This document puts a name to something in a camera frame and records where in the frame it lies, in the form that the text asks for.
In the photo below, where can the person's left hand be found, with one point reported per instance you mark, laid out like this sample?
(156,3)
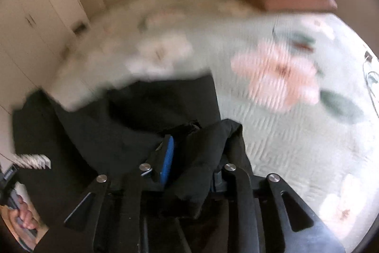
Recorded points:
(28,213)

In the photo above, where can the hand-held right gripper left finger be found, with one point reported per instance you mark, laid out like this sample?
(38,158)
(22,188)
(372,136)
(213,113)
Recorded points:
(168,158)

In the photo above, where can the bed with floral bedspread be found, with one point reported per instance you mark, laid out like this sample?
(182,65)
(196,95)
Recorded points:
(266,137)

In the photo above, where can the white wardrobe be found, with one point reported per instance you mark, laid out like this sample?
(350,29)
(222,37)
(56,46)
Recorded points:
(32,18)

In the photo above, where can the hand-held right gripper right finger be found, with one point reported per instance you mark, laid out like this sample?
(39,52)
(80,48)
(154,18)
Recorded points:
(238,184)

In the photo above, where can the black hooded jacket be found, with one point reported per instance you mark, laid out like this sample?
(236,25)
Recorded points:
(124,122)

